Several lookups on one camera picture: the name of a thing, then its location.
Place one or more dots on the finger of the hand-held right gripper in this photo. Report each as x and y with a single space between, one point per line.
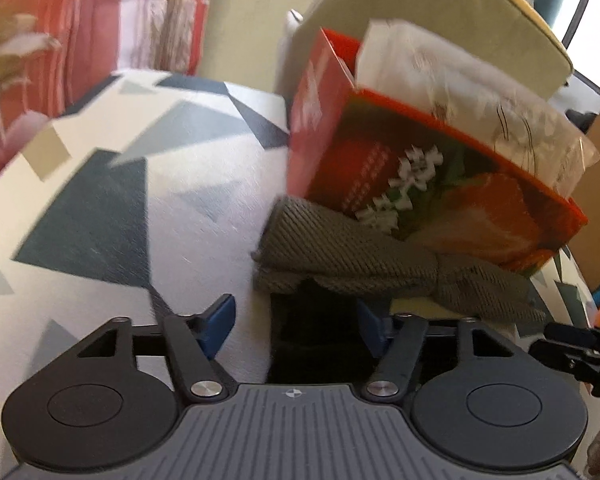
570 332
565 357

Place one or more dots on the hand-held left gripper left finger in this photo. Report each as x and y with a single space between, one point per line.
220 322

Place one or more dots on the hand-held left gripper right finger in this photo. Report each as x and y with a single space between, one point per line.
370 325

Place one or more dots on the black cloth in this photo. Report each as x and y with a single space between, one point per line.
320 340

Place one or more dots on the grey knitted towel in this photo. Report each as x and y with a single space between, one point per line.
340 250

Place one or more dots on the red printed cardboard box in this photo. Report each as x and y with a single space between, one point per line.
430 220

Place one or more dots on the white plastic packet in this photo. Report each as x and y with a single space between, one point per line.
455 85

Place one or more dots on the pink printed backdrop cloth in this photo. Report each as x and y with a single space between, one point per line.
95 20

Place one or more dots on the beige chair with yellow trim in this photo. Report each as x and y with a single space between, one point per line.
430 0

